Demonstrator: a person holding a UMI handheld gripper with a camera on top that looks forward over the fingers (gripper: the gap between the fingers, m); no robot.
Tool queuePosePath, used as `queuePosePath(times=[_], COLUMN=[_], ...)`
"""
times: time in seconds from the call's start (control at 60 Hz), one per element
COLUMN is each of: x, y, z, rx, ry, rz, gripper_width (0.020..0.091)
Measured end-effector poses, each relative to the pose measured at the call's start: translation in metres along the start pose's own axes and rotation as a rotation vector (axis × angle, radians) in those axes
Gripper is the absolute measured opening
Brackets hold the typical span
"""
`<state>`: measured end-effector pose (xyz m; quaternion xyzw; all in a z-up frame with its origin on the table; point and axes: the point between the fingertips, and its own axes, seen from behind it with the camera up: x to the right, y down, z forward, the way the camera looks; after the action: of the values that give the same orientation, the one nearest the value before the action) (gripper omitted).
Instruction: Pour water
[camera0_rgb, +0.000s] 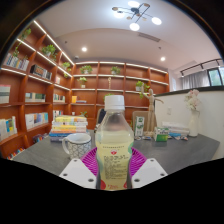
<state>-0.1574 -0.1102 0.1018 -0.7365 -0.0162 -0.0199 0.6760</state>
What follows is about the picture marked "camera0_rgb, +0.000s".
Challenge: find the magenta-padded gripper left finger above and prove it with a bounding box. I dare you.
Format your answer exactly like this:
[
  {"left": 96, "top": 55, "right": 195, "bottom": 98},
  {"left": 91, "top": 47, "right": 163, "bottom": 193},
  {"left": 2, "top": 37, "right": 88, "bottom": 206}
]
[{"left": 59, "top": 147, "right": 99, "bottom": 190}]

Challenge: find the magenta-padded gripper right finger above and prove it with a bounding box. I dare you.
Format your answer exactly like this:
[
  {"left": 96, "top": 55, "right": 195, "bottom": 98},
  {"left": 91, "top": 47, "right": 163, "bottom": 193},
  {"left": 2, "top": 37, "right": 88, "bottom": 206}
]
[{"left": 128, "top": 147, "right": 168, "bottom": 190}]

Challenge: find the clear bottle with yellow drink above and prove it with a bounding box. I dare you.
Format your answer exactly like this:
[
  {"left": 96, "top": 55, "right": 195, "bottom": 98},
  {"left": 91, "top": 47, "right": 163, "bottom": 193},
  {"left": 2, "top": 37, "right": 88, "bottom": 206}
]
[{"left": 94, "top": 94, "right": 135, "bottom": 192}]

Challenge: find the white mug with triangle pattern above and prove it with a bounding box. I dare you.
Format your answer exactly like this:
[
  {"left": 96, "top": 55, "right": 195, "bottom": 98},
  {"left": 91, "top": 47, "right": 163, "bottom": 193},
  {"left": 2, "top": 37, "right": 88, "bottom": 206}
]
[{"left": 61, "top": 132, "right": 93, "bottom": 160}]

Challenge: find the green and white box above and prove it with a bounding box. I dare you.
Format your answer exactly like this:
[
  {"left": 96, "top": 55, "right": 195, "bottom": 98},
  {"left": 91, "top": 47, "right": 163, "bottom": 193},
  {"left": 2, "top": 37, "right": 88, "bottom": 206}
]
[{"left": 153, "top": 126, "right": 170, "bottom": 143}]

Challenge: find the stack of colourful books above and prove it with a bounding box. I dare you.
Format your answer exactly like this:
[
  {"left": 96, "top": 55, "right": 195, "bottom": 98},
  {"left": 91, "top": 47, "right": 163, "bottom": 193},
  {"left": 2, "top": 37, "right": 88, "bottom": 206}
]
[{"left": 48, "top": 114, "right": 89, "bottom": 143}]

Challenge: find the tall green and white carton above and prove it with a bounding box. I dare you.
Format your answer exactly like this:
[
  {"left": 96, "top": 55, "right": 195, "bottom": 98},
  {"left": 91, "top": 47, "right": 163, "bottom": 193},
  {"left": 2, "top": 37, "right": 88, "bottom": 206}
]
[{"left": 134, "top": 115, "right": 146, "bottom": 138}]

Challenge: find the stack of white books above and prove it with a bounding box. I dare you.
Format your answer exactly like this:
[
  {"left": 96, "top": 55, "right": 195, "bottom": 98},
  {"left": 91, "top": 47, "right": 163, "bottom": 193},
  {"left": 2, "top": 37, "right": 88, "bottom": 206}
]
[{"left": 162, "top": 120, "right": 190, "bottom": 138}]

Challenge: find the beige chair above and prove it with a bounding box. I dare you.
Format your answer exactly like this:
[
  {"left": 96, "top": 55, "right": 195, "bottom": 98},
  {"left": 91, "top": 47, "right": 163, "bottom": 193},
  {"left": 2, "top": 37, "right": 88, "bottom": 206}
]
[{"left": 132, "top": 110, "right": 158, "bottom": 133}]

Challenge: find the dark blue chair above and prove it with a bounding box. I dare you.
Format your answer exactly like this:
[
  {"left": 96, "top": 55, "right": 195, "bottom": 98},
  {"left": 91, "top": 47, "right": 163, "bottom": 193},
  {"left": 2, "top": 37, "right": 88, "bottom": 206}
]
[{"left": 96, "top": 107, "right": 108, "bottom": 126}]

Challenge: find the wooden artist mannequin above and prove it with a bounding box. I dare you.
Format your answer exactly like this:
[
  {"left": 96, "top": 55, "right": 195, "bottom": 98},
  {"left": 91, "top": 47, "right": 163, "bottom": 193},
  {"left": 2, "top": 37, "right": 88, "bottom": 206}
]
[{"left": 139, "top": 87, "right": 165, "bottom": 136}]

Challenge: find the white vase with pale flowers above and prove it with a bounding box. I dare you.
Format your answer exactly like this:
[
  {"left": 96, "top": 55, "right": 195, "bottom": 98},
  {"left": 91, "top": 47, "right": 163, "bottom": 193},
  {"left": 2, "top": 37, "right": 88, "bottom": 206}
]
[{"left": 184, "top": 88, "right": 202, "bottom": 138}]

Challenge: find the orange wooden shelf unit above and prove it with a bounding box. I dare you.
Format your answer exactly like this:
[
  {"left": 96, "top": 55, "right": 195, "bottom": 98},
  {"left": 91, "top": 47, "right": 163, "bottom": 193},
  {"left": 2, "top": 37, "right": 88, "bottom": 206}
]
[{"left": 0, "top": 19, "right": 170, "bottom": 160}]

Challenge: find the grey curtain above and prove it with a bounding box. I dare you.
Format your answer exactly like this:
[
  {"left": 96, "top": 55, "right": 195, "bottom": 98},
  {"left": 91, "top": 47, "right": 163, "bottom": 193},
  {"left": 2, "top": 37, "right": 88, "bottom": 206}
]
[{"left": 181, "top": 69, "right": 211, "bottom": 90}]

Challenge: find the ceiling air vent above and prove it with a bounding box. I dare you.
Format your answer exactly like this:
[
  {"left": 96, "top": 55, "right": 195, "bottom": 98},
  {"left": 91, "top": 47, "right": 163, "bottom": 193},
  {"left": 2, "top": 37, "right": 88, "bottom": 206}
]
[{"left": 137, "top": 32, "right": 161, "bottom": 43}]

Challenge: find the branched ceiling lamp with globes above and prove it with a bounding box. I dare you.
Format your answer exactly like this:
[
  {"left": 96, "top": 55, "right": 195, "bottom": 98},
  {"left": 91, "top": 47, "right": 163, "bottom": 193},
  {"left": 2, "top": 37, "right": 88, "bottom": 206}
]
[{"left": 111, "top": 0, "right": 163, "bottom": 32}]

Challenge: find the window with dark frame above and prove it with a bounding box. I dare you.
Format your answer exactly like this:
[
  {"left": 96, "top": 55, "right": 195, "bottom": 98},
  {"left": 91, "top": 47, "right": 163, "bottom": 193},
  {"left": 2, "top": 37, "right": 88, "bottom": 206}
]
[{"left": 207, "top": 66, "right": 224, "bottom": 87}]

